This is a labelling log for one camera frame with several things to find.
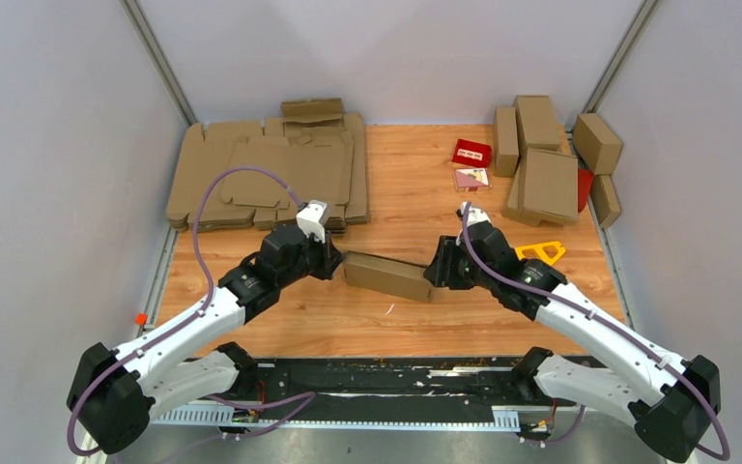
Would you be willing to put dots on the low right cardboard box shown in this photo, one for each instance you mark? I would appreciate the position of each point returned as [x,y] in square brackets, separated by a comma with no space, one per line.
[605,201]

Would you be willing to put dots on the far right cardboard box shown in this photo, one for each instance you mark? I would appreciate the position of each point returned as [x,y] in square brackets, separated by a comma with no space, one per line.
[596,143]

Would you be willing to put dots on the yellow plastic triangle frame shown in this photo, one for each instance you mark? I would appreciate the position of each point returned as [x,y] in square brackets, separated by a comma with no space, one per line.
[548,252]

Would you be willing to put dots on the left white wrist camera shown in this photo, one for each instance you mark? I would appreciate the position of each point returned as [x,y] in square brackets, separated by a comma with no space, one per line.
[312,219]

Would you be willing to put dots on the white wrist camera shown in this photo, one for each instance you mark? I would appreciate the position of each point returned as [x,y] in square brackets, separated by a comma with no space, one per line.
[312,219]
[471,215]

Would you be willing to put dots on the rear leaning cardboard box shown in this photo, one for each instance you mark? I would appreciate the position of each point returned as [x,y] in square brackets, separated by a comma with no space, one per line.
[537,123]

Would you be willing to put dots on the red card box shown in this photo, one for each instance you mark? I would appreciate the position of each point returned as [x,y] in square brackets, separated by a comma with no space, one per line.
[472,154]

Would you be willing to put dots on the left corner aluminium post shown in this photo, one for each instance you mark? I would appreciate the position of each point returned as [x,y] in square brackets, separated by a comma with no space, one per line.
[147,36]

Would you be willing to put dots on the corner aluminium post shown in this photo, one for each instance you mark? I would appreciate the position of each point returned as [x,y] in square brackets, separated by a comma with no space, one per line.
[626,45]
[147,36]

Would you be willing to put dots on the pink tangram puzzle card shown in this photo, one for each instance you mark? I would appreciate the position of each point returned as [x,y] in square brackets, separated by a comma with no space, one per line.
[471,179]

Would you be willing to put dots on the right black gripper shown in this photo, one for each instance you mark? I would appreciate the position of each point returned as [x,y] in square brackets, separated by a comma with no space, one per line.
[441,272]

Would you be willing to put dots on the orange clip on rail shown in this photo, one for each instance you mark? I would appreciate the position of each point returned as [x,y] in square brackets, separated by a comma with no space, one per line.
[141,318]

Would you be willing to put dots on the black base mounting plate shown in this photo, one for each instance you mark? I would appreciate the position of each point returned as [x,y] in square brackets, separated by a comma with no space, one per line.
[394,390]

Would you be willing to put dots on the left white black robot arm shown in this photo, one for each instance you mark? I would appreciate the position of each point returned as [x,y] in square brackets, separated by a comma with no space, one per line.
[166,352]

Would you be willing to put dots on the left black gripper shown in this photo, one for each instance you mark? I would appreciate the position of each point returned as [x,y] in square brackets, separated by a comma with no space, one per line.
[331,257]

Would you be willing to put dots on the upright narrow cardboard box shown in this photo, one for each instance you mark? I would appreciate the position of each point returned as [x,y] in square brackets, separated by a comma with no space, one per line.
[506,141]

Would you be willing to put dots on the front flat cardboard box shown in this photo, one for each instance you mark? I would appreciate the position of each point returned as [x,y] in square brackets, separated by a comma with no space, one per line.
[545,188]

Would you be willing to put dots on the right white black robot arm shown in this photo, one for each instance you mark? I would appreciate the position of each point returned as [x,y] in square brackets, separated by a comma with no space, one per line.
[614,352]

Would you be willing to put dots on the red object behind boxes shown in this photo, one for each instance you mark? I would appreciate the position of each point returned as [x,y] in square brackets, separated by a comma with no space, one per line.
[585,181]

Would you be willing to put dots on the brown cardboard box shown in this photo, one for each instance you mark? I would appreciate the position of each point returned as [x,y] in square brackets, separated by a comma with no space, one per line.
[388,276]

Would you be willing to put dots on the right corner aluminium post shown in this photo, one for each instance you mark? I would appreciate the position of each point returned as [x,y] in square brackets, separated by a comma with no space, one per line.
[626,45]

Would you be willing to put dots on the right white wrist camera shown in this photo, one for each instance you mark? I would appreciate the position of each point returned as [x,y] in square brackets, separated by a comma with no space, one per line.
[471,215]

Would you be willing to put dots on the stack of flat cardboard sheets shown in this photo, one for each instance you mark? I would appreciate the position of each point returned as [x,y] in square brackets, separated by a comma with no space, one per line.
[248,173]

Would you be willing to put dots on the aluminium frame rail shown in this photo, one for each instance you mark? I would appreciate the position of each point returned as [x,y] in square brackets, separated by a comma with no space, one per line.
[236,417]

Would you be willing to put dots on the small folded cardboard pieces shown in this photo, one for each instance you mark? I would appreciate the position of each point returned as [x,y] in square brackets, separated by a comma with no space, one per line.
[312,113]

